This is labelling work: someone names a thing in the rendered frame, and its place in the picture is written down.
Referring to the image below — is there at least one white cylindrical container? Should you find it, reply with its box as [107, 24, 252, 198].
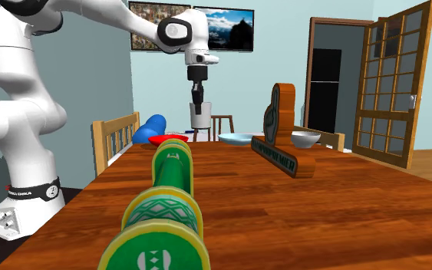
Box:
[189, 100, 213, 130]

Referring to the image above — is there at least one dark wooden chair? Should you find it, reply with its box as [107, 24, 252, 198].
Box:
[192, 114, 236, 143]

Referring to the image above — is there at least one blue rounded object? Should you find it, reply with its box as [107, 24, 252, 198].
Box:
[131, 114, 167, 145]

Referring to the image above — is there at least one light blue bowl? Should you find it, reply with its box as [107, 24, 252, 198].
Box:
[217, 132, 256, 147]

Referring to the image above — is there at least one red bowl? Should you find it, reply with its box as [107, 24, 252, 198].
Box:
[147, 133, 190, 147]

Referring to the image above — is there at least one orange pointing hand figure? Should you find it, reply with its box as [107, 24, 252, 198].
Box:
[250, 82, 317, 179]

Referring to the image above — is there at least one green and yellow spool toy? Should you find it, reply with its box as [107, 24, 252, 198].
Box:
[96, 137, 212, 270]

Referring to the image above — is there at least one light wooden chair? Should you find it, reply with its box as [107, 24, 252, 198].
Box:
[91, 110, 141, 177]
[293, 125, 346, 153]

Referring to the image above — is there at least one white bowl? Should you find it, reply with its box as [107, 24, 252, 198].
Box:
[289, 130, 322, 150]

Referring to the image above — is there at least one black refrigerator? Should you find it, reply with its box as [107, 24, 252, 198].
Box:
[307, 48, 343, 135]

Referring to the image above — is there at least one wooden dining table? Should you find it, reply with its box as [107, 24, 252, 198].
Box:
[0, 140, 432, 270]

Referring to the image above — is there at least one wooden door with glass panes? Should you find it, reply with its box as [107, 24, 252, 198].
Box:
[351, 0, 432, 170]

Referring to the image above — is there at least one mountain and sky wall picture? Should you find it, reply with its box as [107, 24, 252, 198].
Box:
[193, 5, 256, 52]

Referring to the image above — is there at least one brown toned wall picture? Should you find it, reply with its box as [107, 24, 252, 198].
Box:
[127, 0, 193, 52]

